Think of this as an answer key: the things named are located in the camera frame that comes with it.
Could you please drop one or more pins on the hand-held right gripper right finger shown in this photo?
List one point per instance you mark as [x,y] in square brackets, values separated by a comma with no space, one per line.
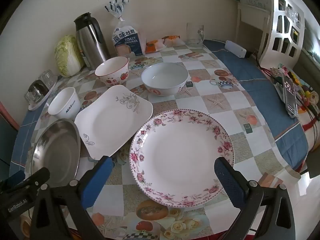
[230,182]

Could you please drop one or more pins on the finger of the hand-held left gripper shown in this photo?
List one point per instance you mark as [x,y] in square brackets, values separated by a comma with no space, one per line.
[17,176]
[37,177]

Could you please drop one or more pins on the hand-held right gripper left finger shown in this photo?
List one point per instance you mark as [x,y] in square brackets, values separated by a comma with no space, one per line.
[100,177]

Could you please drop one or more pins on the stainless steel plate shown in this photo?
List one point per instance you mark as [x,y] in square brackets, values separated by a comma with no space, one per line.
[57,152]

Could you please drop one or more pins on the square white plate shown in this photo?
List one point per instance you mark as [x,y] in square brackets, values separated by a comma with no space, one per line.
[110,127]

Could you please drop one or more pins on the round pink floral plate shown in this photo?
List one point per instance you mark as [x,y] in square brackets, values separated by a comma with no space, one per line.
[175,155]

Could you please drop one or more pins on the large white bowl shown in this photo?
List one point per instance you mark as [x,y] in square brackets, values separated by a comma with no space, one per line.
[165,76]

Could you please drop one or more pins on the white tray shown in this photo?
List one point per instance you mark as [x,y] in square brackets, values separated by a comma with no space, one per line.
[33,107]

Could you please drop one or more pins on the clear drinking glass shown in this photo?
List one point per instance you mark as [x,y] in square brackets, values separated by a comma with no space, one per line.
[30,99]
[43,78]
[52,78]

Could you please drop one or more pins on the small white bowl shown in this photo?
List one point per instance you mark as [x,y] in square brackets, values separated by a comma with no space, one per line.
[62,102]

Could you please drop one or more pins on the strawberry print bowl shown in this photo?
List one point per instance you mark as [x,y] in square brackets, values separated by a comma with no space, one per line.
[112,67]

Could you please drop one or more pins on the napa cabbage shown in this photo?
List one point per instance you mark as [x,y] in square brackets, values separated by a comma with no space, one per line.
[67,55]

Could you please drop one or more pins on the white power strip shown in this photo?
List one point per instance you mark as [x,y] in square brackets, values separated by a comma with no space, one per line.
[235,48]

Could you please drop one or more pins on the stainless steel thermos jug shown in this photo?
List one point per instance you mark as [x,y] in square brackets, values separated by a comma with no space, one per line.
[90,42]

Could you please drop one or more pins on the sliced bread bag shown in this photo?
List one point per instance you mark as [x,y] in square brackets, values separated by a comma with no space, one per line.
[127,42]

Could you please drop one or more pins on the orange snack packet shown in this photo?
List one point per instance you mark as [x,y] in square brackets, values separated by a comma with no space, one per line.
[173,41]
[155,46]

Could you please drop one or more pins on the clear glass mug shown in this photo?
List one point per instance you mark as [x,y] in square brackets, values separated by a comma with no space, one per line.
[195,36]

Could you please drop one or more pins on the white cutout chair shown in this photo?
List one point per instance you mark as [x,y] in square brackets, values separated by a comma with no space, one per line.
[272,17]

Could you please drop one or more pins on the white wooden stand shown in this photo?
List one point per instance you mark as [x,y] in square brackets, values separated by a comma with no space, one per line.
[250,5]

